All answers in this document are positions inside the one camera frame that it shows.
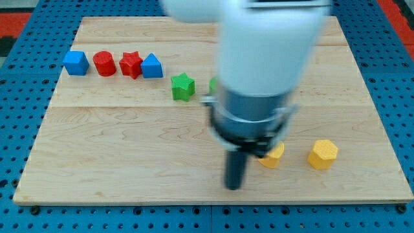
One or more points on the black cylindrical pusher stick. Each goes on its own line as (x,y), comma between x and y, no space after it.
(235,169)

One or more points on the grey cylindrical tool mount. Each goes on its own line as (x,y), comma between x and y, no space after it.
(248,124)

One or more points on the green circle block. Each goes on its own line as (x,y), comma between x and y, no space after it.
(213,85)

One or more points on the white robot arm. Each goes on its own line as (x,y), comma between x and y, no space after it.
(263,47)

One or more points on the green star block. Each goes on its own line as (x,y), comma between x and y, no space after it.
(182,87)

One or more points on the red star block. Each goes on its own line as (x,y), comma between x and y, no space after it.
(130,64)

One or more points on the yellow block behind pusher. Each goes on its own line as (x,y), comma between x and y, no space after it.
(272,158)

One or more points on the yellow hexagon block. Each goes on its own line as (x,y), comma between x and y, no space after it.
(323,154)

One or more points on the blue triangle block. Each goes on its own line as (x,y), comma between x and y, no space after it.
(151,67)

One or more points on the light wooden board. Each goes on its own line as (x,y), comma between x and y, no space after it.
(124,142)

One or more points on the red cylinder block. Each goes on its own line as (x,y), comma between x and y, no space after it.
(104,63)

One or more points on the blue cube block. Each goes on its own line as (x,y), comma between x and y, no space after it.
(76,63)

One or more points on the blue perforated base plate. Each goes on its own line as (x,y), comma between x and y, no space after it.
(33,66)

